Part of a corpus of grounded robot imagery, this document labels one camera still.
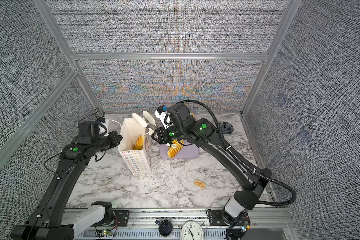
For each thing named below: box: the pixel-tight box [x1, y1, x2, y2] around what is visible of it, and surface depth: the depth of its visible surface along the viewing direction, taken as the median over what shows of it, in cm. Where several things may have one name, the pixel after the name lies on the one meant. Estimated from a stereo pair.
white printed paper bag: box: [117, 118, 152, 176], surface depth 78 cm
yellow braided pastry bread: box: [133, 134, 146, 150], surface depth 92 cm
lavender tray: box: [159, 144, 200, 159], surface depth 97 cm
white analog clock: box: [177, 220, 205, 240], surface depth 68 cm
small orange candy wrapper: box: [194, 179, 206, 189], surface depth 85 cm
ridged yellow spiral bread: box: [167, 139, 184, 158], surface depth 93 cm
